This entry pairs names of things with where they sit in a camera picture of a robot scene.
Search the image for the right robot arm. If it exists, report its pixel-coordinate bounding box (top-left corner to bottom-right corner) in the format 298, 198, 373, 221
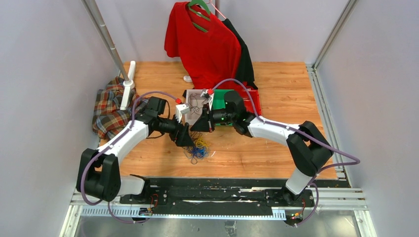
191, 89, 334, 206

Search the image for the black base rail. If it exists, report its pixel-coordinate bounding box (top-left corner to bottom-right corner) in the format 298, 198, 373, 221
118, 176, 352, 218

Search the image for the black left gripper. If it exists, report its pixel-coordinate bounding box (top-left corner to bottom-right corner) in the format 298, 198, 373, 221
158, 112, 195, 147

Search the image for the green clothes hanger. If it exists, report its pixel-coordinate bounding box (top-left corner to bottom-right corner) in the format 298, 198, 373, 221
187, 0, 211, 22

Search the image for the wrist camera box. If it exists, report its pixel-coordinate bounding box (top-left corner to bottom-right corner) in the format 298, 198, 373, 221
201, 88, 214, 102
175, 103, 190, 123

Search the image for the black cable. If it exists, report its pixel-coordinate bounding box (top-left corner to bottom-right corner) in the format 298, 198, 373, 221
188, 93, 209, 117

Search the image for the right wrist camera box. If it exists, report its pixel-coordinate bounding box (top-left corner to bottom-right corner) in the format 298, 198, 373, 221
201, 88, 214, 102

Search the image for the pink clothes hanger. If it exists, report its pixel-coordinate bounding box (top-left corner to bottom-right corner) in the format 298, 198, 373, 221
209, 0, 227, 20

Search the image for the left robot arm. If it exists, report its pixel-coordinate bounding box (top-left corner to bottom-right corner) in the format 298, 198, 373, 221
76, 97, 195, 205

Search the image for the white plastic bin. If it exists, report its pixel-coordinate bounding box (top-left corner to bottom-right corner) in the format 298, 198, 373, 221
184, 89, 208, 126

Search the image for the yellow cable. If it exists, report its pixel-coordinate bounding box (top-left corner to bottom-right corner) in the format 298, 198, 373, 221
193, 135, 212, 157

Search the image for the red t-shirt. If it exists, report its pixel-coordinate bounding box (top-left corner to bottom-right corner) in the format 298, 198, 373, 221
164, 1, 241, 89

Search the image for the green plastic bin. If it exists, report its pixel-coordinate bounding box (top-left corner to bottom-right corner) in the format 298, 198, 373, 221
211, 89, 234, 125

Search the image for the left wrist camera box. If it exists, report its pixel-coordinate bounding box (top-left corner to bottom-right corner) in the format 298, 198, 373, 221
175, 103, 190, 123

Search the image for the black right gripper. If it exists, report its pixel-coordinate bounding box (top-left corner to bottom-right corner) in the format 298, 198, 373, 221
191, 104, 236, 134

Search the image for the red plastic bin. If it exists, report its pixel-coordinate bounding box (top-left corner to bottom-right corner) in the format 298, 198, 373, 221
239, 88, 262, 116

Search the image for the plaid cloth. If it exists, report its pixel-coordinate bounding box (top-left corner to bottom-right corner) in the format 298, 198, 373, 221
92, 77, 139, 141

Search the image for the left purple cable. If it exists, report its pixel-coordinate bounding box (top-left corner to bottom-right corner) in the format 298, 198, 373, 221
80, 91, 182, 225

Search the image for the black t-shirt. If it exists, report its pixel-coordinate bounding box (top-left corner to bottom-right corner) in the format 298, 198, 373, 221
222, 18, 258, 90

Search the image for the white stand with pole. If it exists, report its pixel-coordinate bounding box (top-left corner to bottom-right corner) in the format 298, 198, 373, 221
82, 0, 136, 111

